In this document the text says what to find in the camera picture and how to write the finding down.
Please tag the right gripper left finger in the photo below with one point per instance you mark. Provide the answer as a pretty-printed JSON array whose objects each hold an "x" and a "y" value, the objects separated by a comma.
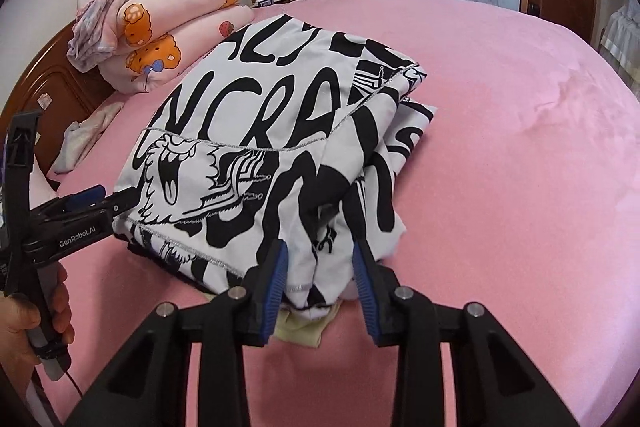
[{"x": 146, "y": 382}]

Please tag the small white cloth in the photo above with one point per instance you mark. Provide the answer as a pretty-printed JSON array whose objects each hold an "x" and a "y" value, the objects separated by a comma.
[{"x": 80, "y": 137}]

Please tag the pink bed sheet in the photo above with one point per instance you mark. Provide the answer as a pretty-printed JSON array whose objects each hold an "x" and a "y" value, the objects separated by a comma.
[{"x": 523, "y": 194}]

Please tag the pink bear print folded quilt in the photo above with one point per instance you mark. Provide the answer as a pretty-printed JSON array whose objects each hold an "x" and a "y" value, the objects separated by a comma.
[{"x": 157, "y": 40}]

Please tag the person's left hand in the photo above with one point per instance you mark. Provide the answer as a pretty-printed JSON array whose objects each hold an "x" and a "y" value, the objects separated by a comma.
[{"x": 17, "y": 317}]

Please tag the light green garment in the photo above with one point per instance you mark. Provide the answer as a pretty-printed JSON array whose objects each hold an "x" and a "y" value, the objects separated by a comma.
[{"x": 289, "y": 327}]

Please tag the black white graffiti print garment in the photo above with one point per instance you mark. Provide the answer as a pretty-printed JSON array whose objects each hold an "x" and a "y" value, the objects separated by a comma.
[{"x": 284, "y": 132}]

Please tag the dark wooden headboard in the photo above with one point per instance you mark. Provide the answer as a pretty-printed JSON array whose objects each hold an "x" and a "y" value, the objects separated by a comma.
[{"x": 62, "y": 93}]

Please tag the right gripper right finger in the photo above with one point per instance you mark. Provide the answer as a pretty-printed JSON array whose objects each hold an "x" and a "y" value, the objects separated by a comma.
[{"x": 495, "y": 382}]

